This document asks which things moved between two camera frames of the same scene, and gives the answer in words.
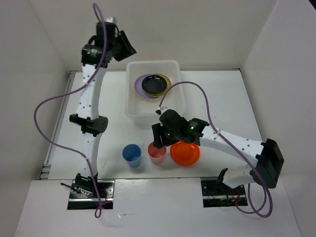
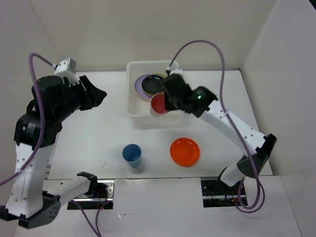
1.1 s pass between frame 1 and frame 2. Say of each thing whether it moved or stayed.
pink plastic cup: moved
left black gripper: moved
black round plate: stayed
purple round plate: stayed
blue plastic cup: stayed
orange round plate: stayed
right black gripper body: moved
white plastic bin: stayed
